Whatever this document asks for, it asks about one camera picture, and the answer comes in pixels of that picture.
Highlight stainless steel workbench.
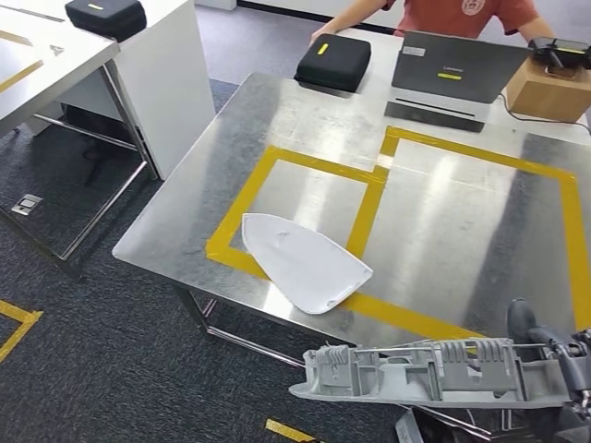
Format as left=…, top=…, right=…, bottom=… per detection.
left=112, top=72, right=591, bottom=441

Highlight brown cardboard box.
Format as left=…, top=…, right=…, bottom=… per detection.
left=505, top=55, right=591, bottom=125

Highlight silver floor socket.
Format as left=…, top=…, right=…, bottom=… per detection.
left=11, top=193, right=43, bottom=216

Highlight grey laptop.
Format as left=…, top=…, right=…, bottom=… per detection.
left=384, top=30, right=532, bottom=134

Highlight person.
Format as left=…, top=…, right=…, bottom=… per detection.
left=308, top=0, right=555, bottom=49

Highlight white triangular plastic panel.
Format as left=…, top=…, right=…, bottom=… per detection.
left=241, top=211, right=374, bottom=316

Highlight white desk metal legs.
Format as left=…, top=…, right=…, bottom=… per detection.
left=0, top=0, right=217, bottom=265

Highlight black zip case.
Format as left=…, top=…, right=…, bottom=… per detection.
left=64, top=0, right=148, bottom=42
left=294, top=33, right=373, bottom=94

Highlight yellow tape strip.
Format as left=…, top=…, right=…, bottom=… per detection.
left=0, top=59, right=45, bottom=94
left=0, top=29, right=33, bottom=47

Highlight black router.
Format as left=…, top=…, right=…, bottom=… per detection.
left=528, top=36, right=591, bottom=71

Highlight grey plastic wheel hubcap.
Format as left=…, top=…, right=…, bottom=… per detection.
left=288, top=338, right=574, bottom=410

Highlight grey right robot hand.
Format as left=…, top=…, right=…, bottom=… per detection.
left=506, top=298, right=591, bottom=443

